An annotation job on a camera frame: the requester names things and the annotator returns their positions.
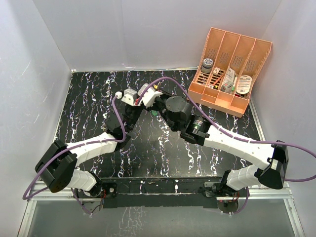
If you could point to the grey round jar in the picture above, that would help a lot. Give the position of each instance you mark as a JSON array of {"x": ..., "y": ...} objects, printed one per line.
[{"x": 207, "y": 65}]

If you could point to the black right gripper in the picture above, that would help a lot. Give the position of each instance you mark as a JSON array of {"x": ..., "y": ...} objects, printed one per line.
[{"x": 160, "y": 98}]

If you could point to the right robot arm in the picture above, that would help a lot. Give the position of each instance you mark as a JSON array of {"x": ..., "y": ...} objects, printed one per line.
[{"x": 268, "y": 162}]

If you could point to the orange plastic desk organizer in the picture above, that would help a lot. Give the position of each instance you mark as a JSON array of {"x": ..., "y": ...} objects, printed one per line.
[{"x": 229, "y": 66}]

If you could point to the aluminium frame rail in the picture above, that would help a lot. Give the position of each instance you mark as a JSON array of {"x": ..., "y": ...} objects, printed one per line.
[{"x": 156, "y": 152}]

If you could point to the small white card box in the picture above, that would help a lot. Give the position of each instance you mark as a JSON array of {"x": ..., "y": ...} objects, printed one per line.
[{"x": 216, "y": 70}]

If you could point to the white oval blister pack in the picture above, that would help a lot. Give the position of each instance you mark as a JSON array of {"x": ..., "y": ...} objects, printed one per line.
[{"x": 243, "y": 85}]

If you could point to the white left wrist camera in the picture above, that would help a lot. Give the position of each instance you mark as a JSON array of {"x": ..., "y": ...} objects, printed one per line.
[{"x": 130, "y": 97}]

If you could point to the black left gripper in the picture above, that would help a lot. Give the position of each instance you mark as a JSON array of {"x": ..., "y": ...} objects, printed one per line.
[{"x": 142, "y": 107}]

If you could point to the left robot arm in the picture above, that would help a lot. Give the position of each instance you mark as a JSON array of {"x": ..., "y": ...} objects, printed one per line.
[{"x": 61, "y": 160}]

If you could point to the white paper packet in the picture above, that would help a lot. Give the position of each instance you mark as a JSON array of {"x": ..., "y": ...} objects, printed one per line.
[{"x": 230, "y": 75}]

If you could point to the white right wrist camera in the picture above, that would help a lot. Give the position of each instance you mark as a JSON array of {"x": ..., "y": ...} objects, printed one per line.
[{"x": 149, "y": 97}]

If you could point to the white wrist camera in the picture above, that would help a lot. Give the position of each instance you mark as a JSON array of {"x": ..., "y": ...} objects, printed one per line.
[
  {"x": 149, "y": 97},
  {"x": 130, "y": 97}
]

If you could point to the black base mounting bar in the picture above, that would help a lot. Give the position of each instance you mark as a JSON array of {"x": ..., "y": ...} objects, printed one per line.
[{"x": 157, "y": 192}]

